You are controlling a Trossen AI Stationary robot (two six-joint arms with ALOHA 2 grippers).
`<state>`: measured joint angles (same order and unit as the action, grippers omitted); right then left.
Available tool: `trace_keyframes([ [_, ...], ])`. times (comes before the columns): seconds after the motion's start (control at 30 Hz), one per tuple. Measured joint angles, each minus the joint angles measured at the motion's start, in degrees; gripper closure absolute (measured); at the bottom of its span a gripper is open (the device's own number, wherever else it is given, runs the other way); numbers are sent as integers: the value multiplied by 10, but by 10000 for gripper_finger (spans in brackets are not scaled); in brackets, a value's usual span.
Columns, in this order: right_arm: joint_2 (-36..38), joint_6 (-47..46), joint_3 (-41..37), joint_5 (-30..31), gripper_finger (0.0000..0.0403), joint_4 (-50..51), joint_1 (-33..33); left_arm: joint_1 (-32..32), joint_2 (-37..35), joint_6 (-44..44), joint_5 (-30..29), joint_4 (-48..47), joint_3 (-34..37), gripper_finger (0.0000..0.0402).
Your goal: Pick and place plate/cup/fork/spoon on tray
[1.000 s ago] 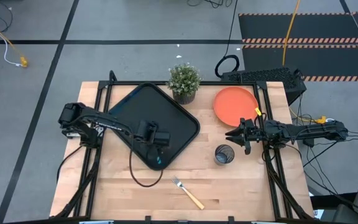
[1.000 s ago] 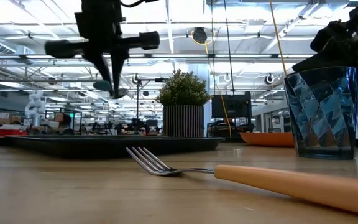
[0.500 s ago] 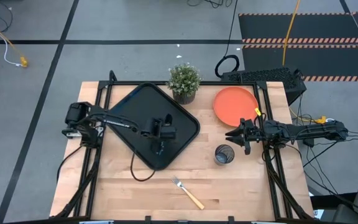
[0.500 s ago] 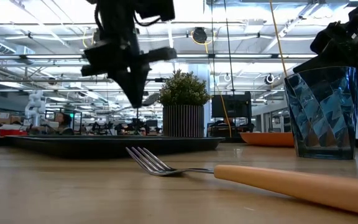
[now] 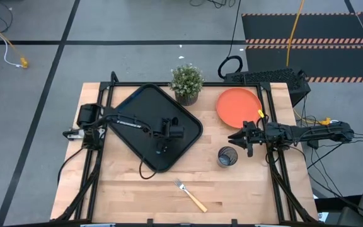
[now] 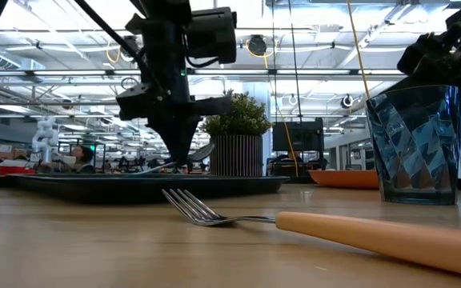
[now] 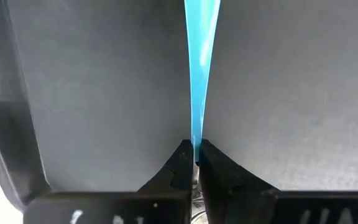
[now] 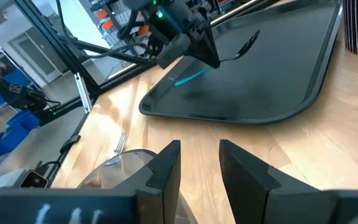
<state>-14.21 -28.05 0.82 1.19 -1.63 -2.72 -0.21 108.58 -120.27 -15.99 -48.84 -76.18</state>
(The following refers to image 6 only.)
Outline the thick yellow hanging cable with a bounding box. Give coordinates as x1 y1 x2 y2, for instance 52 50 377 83
346 0 371 100

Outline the red plastic crate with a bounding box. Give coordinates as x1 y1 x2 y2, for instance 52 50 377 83
0 165 38 176

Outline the artificial plant in striped pot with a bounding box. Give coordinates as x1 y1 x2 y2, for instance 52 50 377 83
201 90 272 178

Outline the black monitor on stand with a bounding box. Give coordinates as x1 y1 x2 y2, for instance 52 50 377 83
272 118 326 177

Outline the black hanging cable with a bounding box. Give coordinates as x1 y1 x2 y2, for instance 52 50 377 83
287 0 304 121

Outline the faceted translucent plastic cup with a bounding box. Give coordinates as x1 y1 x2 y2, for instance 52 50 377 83
365 84 461 206

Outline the person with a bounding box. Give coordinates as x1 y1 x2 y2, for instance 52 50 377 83
69 145 96 174

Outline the thin yellow hanging cable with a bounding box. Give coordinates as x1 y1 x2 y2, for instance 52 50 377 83
262 38 299 177

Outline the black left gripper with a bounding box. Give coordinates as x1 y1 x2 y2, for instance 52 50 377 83
116 14 234 166

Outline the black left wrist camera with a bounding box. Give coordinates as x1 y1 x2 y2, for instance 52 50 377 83
186 6 239 66

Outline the orange round plate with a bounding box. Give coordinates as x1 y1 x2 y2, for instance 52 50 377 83
308 170 380 190

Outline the black plastic tray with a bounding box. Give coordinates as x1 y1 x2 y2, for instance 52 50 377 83
8 172 290 205

